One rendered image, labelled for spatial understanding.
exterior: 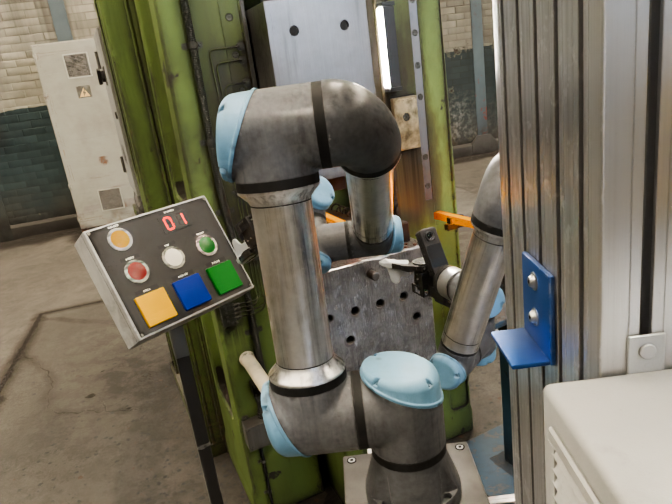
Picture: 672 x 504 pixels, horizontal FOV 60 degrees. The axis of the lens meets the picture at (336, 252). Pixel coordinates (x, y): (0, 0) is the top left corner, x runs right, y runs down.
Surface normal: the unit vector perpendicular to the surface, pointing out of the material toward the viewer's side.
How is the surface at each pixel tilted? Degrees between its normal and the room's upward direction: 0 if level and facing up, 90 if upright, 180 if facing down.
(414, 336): 90
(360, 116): 80
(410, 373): 7
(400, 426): 90
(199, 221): 60
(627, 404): 0
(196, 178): 90
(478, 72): 90
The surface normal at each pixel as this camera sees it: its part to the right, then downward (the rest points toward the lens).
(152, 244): 0.58, -0.38
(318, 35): 0.40, 0.23
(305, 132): 0.00, 0.32
